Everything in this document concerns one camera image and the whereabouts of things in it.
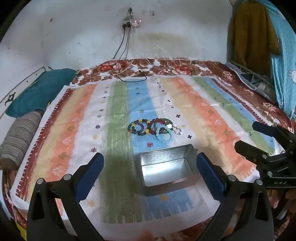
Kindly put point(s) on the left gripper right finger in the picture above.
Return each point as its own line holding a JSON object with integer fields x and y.
{"x": 255, "y": 221}

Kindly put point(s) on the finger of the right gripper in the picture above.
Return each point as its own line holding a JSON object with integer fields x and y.
{"x": 252, "y": 154}
{"x": 282, "y": 135}

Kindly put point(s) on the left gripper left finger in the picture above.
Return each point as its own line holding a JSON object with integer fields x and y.
{"x": 44, "y": 220}

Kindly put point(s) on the green jade bangle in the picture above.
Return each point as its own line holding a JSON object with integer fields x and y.
{"x": 161, "y": 122}

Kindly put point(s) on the brown floral bed blanket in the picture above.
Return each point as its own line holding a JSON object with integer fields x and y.
{"x": 141, "y": 70}

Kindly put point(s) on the clear plastic storage bin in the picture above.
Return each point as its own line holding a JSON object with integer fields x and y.
{"x": 259, "y": 83}

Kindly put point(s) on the blue dotted hanging cloth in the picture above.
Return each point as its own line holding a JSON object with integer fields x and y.
{"x": 283, "y": 65}

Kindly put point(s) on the grey striped rolled cloth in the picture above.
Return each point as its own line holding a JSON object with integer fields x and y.
{"x": 18, "y": 140}

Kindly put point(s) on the silver metal tin box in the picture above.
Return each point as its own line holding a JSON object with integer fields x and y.
{"x": 166, "y": 170}

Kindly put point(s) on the mustard hanging garment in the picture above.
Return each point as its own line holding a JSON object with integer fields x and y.
{"x": 253, "y": 38}

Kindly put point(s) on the striped pastel cloth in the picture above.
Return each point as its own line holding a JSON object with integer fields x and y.
{"x": 114, "y": 118}

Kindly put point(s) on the teal pillow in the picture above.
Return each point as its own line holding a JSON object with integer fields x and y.
{"x": 44, "y": 90}

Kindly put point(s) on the wall power socket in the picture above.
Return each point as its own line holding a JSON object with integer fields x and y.
{"x": 131, "y": 20}

